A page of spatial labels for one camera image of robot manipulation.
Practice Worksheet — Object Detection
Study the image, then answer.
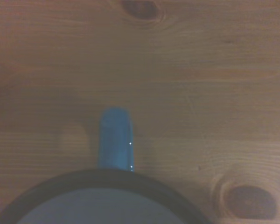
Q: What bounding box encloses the blue enamel mug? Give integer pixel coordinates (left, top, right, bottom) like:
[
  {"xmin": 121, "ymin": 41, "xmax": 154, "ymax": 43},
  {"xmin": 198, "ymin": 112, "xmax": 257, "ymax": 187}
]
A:
[{"xmin": 0, "ymin": 106, "xmax": 212, "ymax": 224}]

